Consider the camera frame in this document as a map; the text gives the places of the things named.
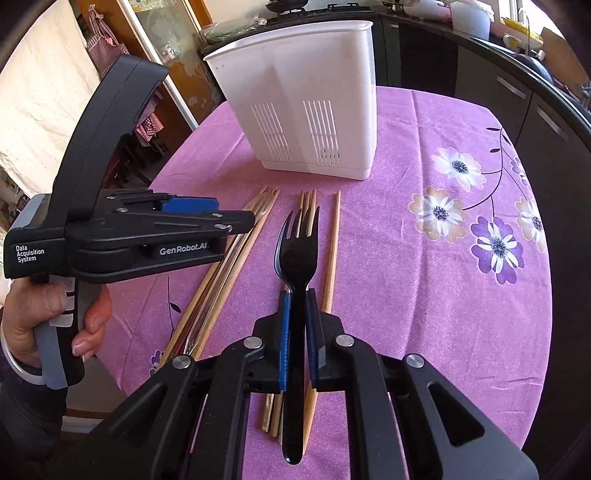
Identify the purple checked apron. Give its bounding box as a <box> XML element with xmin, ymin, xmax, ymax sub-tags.
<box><xmin>86</xmin><ymin>4</ymin><xmax>163</xmax><ymax>146</ymax></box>

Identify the glass sliding door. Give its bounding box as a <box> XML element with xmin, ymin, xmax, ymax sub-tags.
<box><xmin>118</xmin><ymin>0</ymin><xmax>222</xmax><ymax>130</ymax></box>

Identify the white plastic utensil holder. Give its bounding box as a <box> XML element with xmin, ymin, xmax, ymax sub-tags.
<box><xmin>204</xmin><ymin>20</ymin><xmax>377</xmax><ymax>180</ymax></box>

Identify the white plastic bucket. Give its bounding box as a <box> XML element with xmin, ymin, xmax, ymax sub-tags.
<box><xmin>449</xmin><ymin>0</ymin><xmax>494</xmax><ymax>40</ymax></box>

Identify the purple floral tablecloth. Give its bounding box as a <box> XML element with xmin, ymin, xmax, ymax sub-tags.
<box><xmin>94</xmin><ymin>85</ymin><xmax>553</xmax><ymax>480</ymax></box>

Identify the black plastic fork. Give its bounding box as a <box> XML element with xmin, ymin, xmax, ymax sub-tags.
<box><xmin>273</xmin><ymin>207</ymin><xmax>321</xmax><ymax>466</ymax></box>

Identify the wooden cutting board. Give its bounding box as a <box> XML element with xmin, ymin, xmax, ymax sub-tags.
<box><xmin>541</xmin><ymin>27</ymin><xmax>588</xmax><ymax>92</ymax></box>

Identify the person's left hand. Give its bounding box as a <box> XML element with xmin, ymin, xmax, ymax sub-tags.
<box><xmin>2</xmin><ymin>279</ymin><xmax>112</xmax><ymax>368</ymax></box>

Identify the white hanging cloth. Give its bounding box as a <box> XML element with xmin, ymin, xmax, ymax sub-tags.
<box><xmin>0</xmin><ymin>1</ymin><xmax>99</xmax><ymax>196</ymax></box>

